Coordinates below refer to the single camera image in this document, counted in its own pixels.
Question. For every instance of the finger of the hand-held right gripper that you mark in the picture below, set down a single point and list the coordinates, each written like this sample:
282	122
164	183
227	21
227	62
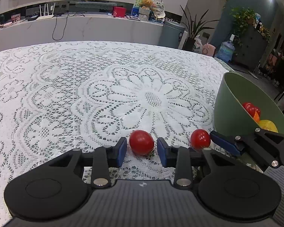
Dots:
223	141

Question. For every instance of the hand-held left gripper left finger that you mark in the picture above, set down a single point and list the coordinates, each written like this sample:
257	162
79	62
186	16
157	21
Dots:
121	152

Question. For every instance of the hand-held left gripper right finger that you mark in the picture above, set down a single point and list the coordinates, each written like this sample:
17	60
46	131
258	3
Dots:
162	153

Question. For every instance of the red cherry tomato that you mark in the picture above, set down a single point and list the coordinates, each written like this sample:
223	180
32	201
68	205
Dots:
141	144
258	110
248	108
200	139

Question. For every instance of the green colander bowl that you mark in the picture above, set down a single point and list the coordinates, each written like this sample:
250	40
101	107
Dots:
229	104

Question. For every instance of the orange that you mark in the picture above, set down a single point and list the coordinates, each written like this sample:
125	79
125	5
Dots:
256	118

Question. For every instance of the yellow pear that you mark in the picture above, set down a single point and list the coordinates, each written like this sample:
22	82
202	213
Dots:
267	124

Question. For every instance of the white lace tablecloth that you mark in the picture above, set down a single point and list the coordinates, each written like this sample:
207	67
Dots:
73	94

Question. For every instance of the blue water jug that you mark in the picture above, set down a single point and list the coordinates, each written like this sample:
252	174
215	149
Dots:
226	50

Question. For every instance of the pink small appliance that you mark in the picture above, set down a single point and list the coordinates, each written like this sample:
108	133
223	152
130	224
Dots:
208	50

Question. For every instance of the grey drawer cabinet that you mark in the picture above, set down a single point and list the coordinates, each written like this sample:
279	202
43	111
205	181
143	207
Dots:
250	49

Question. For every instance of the white plastic bag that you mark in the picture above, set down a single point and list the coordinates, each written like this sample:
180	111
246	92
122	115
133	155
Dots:
198	46

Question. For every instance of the grey trash bin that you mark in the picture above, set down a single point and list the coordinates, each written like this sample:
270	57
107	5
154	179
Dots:
171	35

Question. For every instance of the tall leafy potted plant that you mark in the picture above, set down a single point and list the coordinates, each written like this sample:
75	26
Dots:
194	26

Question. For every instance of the bottles on cabinet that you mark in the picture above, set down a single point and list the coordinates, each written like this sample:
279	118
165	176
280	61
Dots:
262	27

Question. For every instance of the grey television cabinet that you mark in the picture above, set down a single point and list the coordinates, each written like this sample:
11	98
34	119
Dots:
97	30

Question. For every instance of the bushy green potted plant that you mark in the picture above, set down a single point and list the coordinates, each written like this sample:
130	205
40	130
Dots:
242	19

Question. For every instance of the white hat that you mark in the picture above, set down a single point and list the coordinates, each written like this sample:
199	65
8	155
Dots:
159	14

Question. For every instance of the red box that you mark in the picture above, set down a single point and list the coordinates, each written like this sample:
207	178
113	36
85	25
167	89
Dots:
119	12

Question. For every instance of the teddy bear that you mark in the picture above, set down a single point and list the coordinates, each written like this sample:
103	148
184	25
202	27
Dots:
146	7

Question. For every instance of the white router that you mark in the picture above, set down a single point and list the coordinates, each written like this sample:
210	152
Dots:
46	16

